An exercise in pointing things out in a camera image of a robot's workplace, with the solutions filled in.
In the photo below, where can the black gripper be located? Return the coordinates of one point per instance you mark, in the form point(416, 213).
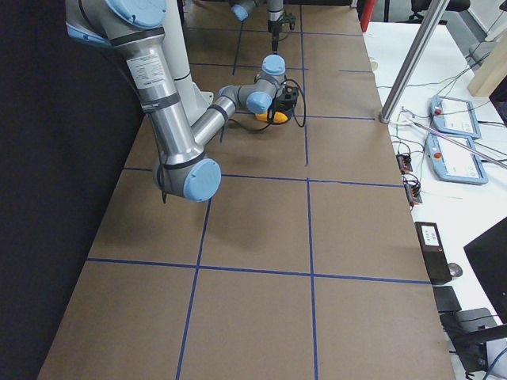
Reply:
point(274, 32)
point(283, 108)

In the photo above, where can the yellow corn cob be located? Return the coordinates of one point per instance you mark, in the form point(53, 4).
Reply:
point(276, 118)

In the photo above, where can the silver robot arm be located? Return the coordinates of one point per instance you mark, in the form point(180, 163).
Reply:
point(259, 25)
point(148, 34)

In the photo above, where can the upper teach pendant tablet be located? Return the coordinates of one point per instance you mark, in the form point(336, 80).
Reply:
point(454, 116)

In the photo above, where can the teach pendant tablet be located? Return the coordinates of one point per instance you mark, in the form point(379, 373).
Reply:
point(452, 163)
point(454, 116)

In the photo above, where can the lower teach pendant tablet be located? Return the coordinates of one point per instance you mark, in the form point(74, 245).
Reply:
point(452, 163)

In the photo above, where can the silver metal rod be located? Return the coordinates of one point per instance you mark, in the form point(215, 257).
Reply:
point(461, 145)

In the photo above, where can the black box with label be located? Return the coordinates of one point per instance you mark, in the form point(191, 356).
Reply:
point(433, 253)

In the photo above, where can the black computer mouse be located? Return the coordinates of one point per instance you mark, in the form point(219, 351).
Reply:
point(455, 270)

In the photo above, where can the black monitor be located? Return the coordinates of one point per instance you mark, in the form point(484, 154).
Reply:
point(487, 256)

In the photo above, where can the black monitor stand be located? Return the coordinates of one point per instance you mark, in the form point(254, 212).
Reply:
point(478, 340)

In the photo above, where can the aluminium frame post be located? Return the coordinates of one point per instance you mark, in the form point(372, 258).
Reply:
point(423, 36)

